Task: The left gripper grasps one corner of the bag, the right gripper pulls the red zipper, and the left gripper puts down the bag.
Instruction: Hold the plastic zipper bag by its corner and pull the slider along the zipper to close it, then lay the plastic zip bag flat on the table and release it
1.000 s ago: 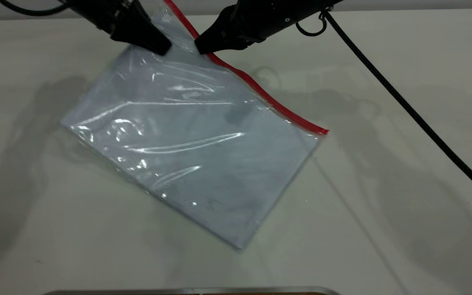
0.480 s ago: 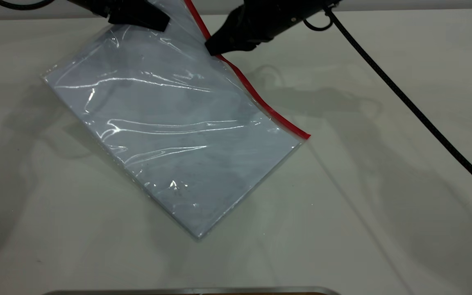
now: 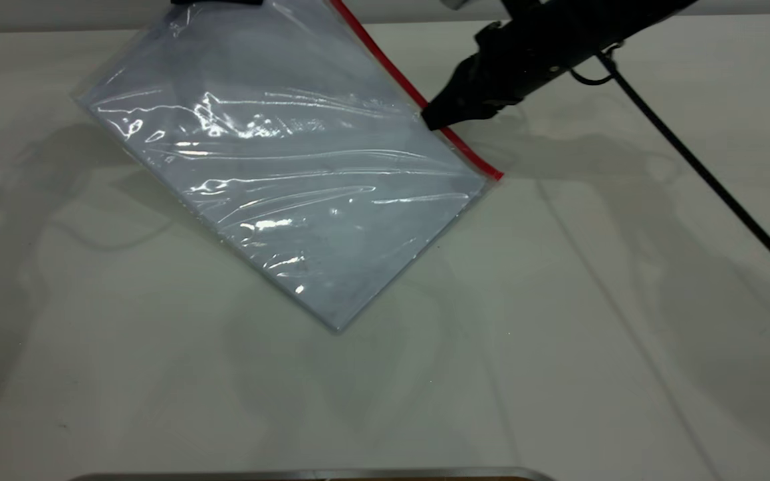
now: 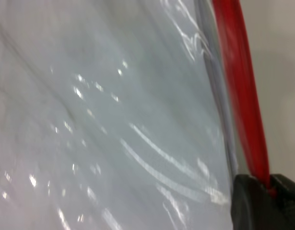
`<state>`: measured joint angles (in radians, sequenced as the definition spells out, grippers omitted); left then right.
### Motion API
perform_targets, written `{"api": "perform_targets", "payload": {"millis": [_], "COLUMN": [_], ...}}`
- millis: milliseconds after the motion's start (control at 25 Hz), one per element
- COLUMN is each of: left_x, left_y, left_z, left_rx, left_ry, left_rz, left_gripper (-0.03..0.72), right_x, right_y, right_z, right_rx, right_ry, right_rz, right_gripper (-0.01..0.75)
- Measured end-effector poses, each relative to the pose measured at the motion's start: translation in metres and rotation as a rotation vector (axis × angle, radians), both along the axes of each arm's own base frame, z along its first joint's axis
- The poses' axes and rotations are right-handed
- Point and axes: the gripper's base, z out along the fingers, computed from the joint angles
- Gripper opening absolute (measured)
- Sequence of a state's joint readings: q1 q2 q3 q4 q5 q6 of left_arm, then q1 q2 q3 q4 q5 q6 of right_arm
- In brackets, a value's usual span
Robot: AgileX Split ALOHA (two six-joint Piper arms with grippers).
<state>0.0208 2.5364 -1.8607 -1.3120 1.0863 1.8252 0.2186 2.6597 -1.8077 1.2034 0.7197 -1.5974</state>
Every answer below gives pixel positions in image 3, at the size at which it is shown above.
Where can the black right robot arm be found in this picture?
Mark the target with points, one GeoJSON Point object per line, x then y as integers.
{"type": "Point", "coordinates": [652, 10]}

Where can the clear zip bag red zipper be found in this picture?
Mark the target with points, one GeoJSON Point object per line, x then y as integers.
{"type": "Point", "coordinates": [291, 167]}

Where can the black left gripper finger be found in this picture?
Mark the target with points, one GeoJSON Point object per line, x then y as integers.
{"type": "Point", "coordinates": [218, 2]}

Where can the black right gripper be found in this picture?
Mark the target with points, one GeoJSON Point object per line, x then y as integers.
{"type": "Point", "coordinates": [552, 40]}

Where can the grey metal bar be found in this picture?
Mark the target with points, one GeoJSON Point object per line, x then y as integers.
{"type": "Point", "coordinates": [305, 475]}

